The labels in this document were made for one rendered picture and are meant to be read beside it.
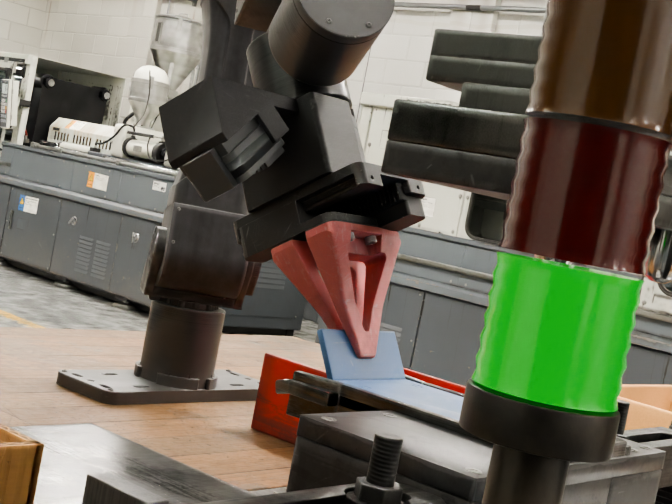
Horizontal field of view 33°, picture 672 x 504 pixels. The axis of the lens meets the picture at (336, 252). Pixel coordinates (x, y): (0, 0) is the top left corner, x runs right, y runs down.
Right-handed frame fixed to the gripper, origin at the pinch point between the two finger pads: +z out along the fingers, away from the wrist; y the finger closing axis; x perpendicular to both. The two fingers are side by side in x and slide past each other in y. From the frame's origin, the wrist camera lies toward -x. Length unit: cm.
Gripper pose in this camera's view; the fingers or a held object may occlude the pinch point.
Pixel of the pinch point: (359, 345)
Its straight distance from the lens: 66.8
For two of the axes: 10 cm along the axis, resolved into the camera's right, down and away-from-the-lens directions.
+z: 2.1, 9.4, -2.7
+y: 7.5, -3.3, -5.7
